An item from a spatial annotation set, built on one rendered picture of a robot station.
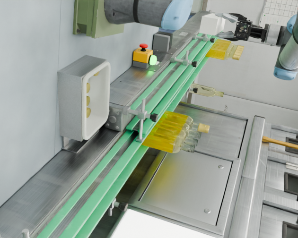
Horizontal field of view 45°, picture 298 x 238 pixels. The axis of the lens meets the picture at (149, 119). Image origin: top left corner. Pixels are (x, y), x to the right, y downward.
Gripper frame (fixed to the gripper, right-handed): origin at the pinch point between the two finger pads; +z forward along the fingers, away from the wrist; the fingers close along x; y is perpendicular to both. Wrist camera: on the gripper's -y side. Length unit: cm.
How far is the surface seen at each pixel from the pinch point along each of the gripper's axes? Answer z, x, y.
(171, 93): 13.8, 33.5, -2.7
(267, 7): -10, 9, -561
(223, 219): -22, 58, 44
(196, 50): 14, 20, -46
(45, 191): 27, 45, 76
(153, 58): 24.8, 19.3, -1.7
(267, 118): -63, 225, -592
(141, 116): 14, 31, 40
